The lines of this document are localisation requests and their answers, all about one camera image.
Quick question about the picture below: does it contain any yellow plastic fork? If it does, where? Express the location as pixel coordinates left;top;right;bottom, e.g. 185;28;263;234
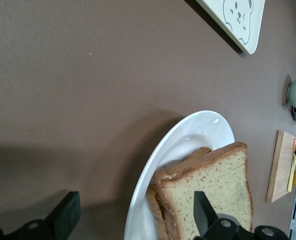
287;152;296;193

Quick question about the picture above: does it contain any cream bear print tray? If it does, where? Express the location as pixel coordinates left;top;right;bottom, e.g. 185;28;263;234
195;0;266;55

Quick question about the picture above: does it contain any bamboo cutting board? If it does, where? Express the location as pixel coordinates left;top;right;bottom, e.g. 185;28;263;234
265;129;296;203

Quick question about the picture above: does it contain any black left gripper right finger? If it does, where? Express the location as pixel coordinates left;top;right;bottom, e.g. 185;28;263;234
193;190;243;240

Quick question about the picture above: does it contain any bread slice sandwich lid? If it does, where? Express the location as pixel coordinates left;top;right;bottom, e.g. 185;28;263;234
154;141;254;240

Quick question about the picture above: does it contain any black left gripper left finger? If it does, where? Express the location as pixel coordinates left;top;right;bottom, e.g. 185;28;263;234
17;191;81;240

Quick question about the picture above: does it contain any white round plate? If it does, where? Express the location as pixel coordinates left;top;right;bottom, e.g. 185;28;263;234
124;110;236;240

